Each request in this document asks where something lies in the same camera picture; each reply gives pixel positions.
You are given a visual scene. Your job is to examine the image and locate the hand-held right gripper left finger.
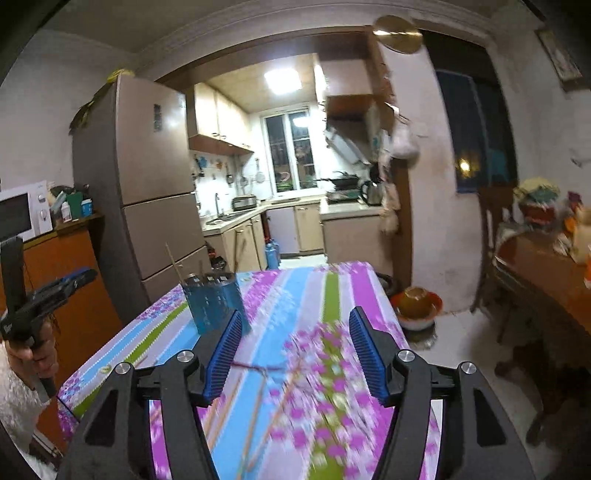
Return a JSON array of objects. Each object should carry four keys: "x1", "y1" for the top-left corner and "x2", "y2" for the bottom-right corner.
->
[{"x1": 55, "y1": 309, "x2": 244, "y2": 480}]

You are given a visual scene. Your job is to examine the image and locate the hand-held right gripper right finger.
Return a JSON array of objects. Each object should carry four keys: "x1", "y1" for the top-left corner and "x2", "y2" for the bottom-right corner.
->
[{"x1": 348, "y1": 305, "x2": 536, "y2": 480}]

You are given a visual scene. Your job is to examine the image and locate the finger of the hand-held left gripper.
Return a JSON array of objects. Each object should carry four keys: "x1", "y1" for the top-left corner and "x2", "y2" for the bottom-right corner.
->
[
  {"x1": 48, "y1": 281, "x2": 95, "y2": 303},
  {"x1": 55, "y1": 268, "x2": 99, "y2": 291}
]

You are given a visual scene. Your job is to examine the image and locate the blue metal utensil holder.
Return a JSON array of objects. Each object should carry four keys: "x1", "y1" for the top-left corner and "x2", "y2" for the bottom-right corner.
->
[{"x1": 181, "y1": 271, "x2": 253, "y2": 335}]

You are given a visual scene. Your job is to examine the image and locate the group of wooden chopsticks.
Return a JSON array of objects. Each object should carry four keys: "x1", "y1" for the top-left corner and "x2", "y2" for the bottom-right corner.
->
[{"x1": 165, "y1": 242, "x2": 296, "y2": 478}]

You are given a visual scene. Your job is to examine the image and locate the person's left forearm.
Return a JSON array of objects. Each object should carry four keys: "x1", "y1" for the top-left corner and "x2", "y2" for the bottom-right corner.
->
[{"x1": 0, "y1": 344, "x2": 52, "y2": 468}]

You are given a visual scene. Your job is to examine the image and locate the person's left hand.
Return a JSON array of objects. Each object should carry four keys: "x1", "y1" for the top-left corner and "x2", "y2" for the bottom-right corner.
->
[{"x1": 9, "y1": 332, "x2": 60, "y2": 381}]

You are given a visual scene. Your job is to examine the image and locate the orange wooden cabinet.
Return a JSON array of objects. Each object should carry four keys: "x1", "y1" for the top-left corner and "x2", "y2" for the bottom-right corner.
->
[{"x1": 0, "y1": 215, "x2": 125, "y2": 444}]

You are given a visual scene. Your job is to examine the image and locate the red rimmed basin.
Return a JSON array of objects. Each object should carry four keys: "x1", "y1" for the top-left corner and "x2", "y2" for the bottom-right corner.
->
[{"x1": 390, "y1": 293, "x2": 444, "y2": 331}]

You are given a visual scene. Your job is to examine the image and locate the brown bowl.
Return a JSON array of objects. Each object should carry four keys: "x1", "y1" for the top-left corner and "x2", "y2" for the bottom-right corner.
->
[{"x1": 398, "y1": 286, "x2": 430, "y2": 319}]

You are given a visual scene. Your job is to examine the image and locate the white microwave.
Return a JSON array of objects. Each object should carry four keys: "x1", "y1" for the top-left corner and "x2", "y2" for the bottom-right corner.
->
[{"x1": 0, "y1": 181, "x2": 54, "y2": 244}]

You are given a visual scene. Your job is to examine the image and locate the floral striped tablecloth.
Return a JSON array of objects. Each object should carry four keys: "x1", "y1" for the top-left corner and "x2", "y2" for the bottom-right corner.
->
[{"x1": 58, "y1": 261, "x2": 440, "y2": 480}]

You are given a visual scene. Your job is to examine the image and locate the brown refrigerator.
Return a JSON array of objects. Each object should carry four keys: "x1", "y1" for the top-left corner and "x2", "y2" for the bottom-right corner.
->
[{"x1": 71, "y1": 74, "x2": 211, "y2": 325}]

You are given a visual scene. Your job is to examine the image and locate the kitchen counter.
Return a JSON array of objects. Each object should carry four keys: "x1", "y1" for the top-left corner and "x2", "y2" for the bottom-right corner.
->
[{"x1": 201, "y1": 198, "x2": 385, "y2": 274}]

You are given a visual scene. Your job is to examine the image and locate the hanging pale bag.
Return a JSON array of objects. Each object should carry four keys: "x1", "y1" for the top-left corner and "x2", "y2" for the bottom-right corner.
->
[{"x1": 381, "y1": 185, "x2": 403, "y2": 236}]

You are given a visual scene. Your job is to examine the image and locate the wooden chair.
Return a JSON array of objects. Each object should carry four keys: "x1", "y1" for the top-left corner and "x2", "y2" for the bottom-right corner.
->
[{"x1": 471, "y1": 185, "x2": 519, "y2": 320}]

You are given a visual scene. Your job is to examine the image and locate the steel electric kettle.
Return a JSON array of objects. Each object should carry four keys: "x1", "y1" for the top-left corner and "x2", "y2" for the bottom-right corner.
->
[{"x1": 359, "y1": 179, "x2": 384, "y2": 206}]

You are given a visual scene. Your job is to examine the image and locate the black wok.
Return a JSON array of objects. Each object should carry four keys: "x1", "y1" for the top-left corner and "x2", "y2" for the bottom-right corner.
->
[{"x1": 325, "y1": 172, "x2": 361, "y2": 190}]

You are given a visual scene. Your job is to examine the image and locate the dark wooden side table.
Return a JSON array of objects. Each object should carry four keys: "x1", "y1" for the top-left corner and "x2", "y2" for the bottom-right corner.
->
[{"x1": 492, "y1": 231, "x2": 591, "y2": 445}]

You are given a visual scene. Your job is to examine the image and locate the steel range hood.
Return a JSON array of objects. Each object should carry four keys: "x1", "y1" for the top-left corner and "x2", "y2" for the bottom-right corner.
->
[{"x1": 323, "y1": 127, "x2": 371, "y2": 165}]

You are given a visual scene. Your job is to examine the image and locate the white plastic bag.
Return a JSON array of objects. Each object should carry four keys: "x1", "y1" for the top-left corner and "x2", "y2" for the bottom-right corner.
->
[{"x1": 390, "y1": 123, "x2": 421, "y2": 160}]

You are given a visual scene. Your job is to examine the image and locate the kitchen window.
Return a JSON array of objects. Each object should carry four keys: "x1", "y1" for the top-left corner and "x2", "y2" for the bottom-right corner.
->
[{"x1": 261, "y1": 108, "x2": 320, "y2": 193}]

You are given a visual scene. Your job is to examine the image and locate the pile of packages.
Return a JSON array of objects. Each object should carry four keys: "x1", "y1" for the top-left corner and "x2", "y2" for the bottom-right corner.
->
[{"x1": 556, "y1": 191, "x2": 591, "y2": 288}]

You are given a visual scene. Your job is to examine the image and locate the cabinet above range hood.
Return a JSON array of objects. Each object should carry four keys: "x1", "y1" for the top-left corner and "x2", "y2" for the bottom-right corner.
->
[{"x1": 316, "y1": 60, "x2": 385, "y2": 123}]

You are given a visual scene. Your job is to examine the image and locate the ceiling light panel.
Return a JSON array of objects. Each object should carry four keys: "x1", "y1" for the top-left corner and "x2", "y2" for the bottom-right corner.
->
[{"x1": 264, "y1": 69, "x2": 304, "y2": 96}]

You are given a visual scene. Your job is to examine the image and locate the olive cloth strap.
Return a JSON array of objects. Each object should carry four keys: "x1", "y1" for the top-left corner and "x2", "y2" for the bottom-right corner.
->
[{"x1": 69, "y1": 69, "x2": 136, "y2": 136}]

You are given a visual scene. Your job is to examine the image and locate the wall-mounted kitchen cabinets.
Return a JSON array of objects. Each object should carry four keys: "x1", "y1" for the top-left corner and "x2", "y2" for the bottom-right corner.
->
[{"x1": 187, "y1": 83, "x2": 255, "y2": 156}]

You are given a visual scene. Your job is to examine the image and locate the brass wall disc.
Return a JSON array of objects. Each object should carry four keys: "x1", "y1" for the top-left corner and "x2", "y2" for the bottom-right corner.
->
[{"x1": 373, "y1": 15, "x2": 422, "y2": 55}]

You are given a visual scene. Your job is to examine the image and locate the framed wall picture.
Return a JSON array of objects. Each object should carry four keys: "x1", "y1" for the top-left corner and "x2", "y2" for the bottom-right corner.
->
[{"x1": 536, "y1": 28, "x2": 585, "y2": 92}]

